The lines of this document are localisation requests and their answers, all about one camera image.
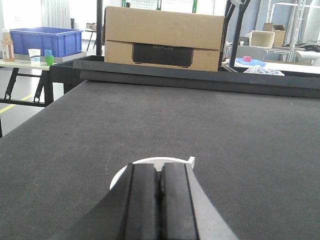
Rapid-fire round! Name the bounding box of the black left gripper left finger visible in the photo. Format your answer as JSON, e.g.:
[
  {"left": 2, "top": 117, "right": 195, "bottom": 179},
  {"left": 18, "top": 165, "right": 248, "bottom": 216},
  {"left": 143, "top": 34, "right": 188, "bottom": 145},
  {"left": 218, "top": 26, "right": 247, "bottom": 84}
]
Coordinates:
[{"left": 52, "top": 163, "right": 159, "bottom": 240}]

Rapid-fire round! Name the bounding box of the large cardboard box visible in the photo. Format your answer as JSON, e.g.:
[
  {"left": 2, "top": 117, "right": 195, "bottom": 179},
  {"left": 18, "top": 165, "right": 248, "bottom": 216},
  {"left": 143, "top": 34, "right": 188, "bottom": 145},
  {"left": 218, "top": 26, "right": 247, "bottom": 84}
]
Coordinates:
[{"left": 104, "top": 6, "right": 225, "bottom": 72}]

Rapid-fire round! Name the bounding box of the folding side table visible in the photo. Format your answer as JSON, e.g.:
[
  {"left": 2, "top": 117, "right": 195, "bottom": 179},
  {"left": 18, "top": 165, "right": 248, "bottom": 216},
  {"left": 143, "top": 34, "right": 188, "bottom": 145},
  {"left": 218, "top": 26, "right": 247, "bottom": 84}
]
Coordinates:
[{"left": 0, "top": 51, "right": 87, "bottom": 108}]

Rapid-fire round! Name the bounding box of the open cardboard boxes background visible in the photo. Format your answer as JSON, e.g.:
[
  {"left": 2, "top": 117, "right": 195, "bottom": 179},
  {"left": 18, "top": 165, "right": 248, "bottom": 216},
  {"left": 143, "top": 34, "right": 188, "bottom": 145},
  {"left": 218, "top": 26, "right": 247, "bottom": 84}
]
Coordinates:
[{"left": 245, "top": 22, "right": 286, "bottom": 48}]

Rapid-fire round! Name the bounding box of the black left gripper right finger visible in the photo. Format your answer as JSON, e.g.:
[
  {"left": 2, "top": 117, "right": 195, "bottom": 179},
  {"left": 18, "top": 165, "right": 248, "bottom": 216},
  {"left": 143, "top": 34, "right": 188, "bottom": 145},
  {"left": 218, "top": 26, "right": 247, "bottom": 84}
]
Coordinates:
[{"left": 159, "top": 163, "right": 237, "bottom": 240}]

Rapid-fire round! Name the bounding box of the black foam board stack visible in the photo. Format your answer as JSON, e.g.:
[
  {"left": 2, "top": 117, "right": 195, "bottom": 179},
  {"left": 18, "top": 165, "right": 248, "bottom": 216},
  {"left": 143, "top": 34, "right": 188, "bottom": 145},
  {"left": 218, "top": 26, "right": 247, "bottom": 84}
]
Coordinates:
[{"left": 49, "top": 55, "right": 320, "bottom": 99}]

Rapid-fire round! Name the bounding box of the brown bottle with label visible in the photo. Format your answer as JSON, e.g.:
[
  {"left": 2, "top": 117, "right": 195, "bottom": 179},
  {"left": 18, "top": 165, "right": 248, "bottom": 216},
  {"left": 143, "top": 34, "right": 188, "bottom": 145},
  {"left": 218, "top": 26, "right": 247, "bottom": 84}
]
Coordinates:
[{"left": 1, "top": 29, "right": 15, "bottom": 62}]

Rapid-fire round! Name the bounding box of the blue plastic crate on table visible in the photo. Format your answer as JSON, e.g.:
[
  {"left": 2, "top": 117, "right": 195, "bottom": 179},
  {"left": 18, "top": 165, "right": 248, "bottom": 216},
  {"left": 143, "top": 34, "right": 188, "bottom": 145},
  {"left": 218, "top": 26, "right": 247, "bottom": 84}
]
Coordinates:
[{"left": 10, "top": 26, "right": 83, "bottom": 58}]

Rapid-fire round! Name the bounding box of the crumpled plastic bag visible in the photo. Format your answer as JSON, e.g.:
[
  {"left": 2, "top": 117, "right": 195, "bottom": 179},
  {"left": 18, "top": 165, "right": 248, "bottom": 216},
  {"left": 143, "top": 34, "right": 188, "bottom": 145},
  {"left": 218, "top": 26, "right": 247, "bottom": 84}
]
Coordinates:
[{"left": 244, "top": 65, "right": 285, "bottom": 76}]

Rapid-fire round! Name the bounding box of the white paper cup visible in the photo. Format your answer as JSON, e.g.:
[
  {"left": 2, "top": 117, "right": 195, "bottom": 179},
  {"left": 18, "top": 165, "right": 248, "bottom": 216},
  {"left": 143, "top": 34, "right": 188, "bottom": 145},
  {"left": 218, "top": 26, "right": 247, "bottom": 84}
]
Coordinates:
[{"left": 28, "top": 48, "right": 41, "bottom": 66}]

